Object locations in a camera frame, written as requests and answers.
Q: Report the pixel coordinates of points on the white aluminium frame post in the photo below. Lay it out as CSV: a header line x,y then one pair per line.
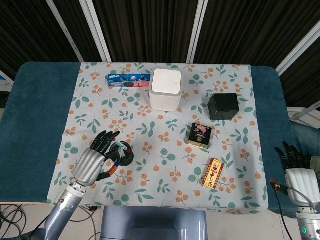
x,y
96,31
298,47
65,31
196,31
303,116

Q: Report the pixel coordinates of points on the floral printed tablecloth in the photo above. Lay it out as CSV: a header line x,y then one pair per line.
x,y
160,175

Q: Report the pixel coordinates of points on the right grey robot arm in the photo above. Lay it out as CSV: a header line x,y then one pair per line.
x,y
310,225

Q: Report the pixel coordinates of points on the black gold small box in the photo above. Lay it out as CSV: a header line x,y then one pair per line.
x,y
199,136

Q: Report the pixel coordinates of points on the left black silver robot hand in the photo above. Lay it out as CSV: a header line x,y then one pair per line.
x,y
90,165

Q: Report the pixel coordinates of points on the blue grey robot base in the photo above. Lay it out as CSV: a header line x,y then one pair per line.
x,y
155,225

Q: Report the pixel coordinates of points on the red yellow small box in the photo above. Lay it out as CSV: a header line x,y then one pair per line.
x,y
212,173

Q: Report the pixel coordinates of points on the black cube box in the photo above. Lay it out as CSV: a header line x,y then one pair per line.
x,y
223,106

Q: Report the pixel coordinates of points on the blue cookie box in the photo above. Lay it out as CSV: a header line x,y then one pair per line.
x,y
127,80

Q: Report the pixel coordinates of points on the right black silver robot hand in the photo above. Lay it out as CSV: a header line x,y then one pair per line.
x,y
301,182

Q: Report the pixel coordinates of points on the white square lidded container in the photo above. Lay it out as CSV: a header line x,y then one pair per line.
x,y
166,87

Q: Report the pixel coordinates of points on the black round pen holder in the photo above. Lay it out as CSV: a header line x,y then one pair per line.
x,y
127,160

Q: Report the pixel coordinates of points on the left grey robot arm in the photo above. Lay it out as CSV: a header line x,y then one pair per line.
x,y
63,210

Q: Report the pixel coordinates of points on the teal table cover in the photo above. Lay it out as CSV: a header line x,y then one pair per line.
x,y
40,100

